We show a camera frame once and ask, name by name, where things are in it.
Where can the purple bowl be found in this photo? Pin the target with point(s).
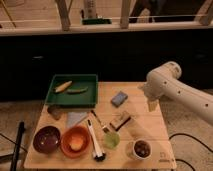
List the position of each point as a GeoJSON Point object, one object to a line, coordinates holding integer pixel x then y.
{"type": "Point", "coordinates": [47, 140]}

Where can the green object on shelf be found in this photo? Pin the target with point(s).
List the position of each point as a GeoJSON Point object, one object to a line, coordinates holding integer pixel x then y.
{"type": "Point", "coordinates": [96, 21]}

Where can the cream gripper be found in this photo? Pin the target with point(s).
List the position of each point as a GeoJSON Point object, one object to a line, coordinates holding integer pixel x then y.
{"type": "Point", "coordinates": [151, 102]}

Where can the blue sponge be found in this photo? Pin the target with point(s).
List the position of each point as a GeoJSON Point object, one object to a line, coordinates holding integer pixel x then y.
{"type": "Point", "coordinates": [119, 99]}

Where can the orange bowl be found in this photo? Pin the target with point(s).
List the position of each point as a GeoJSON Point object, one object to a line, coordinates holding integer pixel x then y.
{"type": "Point", "coordinates": [75, 133]}

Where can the green plastic tray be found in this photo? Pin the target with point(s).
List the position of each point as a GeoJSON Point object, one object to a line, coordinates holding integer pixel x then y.
{"type": "Point", "coordinates": [81, 100]}

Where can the grey cloth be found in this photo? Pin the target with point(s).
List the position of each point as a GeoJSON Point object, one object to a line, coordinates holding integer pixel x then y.
{"type": "Point", "coordinates": [74, 118]}

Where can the green plastic cup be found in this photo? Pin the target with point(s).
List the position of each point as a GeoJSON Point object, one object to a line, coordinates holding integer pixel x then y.
{"type": "Point", "coordinates": [111, 140]}

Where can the black pole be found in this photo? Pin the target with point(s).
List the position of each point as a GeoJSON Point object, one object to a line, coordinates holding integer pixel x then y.
{"type": "Point", "coordinates": [15, 156]}

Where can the small metal spoon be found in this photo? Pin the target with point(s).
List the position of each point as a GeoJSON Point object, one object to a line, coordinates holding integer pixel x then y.
{"type": "Point", "coordinates": [103, 126]}

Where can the wooden block with black stripe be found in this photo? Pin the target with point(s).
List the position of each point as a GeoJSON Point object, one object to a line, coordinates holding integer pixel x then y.
{"type": "Point", "coordinates": [120, 120]}

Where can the green pea pod toy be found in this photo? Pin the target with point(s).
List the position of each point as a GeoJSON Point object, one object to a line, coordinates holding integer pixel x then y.
{"type": "Point", "coordinates": [76, 91]}

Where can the brown rock-like object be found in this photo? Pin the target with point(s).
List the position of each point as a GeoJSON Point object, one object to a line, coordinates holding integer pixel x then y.
{"type": "Point", "coordinates": [54, 111]}

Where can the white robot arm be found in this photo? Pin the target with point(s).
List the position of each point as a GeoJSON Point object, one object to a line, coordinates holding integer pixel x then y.
{"type": "Point", "coordinates": [164, 80]}

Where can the yellow corn cob toy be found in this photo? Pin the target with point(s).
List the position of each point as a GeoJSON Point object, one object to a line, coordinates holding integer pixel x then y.
{"type": "Point", "coordinates": [62, 87]}

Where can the white cup with dark contents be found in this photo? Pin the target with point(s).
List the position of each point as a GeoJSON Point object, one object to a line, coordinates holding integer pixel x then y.
{"type": "Point", "coordinates": [139, 150]}

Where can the yellow ball in bowl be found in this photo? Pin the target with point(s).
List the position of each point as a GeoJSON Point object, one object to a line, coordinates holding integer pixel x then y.
{"type": "Point", "coordinates": [76, 145]}

